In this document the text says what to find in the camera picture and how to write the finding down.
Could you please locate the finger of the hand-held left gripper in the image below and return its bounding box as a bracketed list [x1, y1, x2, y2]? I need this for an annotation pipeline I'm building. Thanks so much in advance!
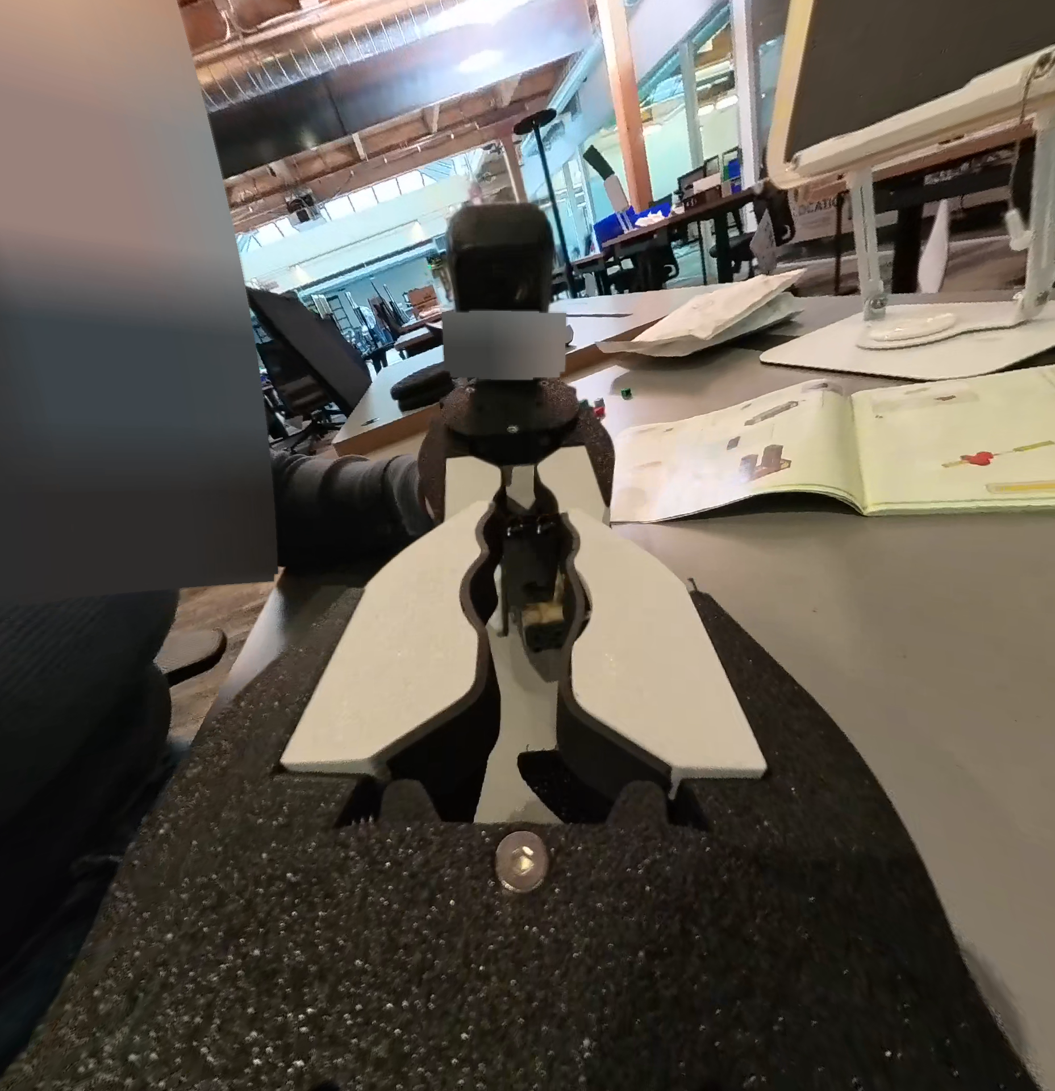
[527, 447, 612, 525]
[444, 456, 508, 523]

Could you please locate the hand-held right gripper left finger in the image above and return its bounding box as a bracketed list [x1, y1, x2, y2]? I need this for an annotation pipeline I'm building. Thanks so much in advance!
[280, 501, 498, 778]

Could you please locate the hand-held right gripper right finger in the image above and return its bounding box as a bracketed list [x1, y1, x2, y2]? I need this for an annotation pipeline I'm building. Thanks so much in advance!
[561, 509, 767, 781]

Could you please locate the long black brick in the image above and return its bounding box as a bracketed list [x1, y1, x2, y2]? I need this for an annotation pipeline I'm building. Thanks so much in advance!
[500, 510, 566, 636]

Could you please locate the grey and yellow brick assembly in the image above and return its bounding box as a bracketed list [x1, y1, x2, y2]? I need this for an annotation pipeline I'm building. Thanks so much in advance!
[514, 580, 590, 674]

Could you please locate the person's left forearm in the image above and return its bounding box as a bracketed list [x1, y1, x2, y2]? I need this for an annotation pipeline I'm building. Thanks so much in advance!
[272, 452, 426, 576]

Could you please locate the grey desk with wooden edge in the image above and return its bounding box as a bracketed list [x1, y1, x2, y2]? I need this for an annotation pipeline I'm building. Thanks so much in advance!
[333, 290, 801, 457]

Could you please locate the black mesh chair back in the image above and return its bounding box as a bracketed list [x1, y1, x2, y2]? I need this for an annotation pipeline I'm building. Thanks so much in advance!
[389, 367, 453, 412]

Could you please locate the black office chair armrest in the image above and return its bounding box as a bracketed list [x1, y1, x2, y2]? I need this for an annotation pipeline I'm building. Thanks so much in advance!
[156, 629, 228, 683]

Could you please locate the crumpled white paper bag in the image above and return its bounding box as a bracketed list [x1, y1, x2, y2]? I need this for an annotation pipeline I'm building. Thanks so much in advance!
[595, 268, 808, 359]

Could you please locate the black mesh office chair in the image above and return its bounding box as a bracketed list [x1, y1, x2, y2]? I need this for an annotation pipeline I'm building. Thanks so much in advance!
[246, 288, 370, 453]

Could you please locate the brown background table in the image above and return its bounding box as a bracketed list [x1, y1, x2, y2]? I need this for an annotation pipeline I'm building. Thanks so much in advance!
[604, 191, 762, 286]

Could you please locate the open instruction booklet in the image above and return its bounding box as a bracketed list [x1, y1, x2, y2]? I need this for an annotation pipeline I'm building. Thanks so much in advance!
[611, 362, 1055, 523]

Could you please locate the person's dark sweater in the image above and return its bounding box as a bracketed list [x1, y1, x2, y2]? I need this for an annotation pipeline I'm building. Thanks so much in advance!
[0, 588, 179, 1091]

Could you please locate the printed cardboard box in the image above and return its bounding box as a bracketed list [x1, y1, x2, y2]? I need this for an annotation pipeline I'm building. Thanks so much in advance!
[787, 191, 848, 244]

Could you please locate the white tablet stand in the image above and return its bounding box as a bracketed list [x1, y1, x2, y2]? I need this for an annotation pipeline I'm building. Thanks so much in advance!
[787, 47, 1055, 323]

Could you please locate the dark divider panel pale edge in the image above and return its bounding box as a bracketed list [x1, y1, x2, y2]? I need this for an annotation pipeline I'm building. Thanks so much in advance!
[764, 0, 1055, 193]

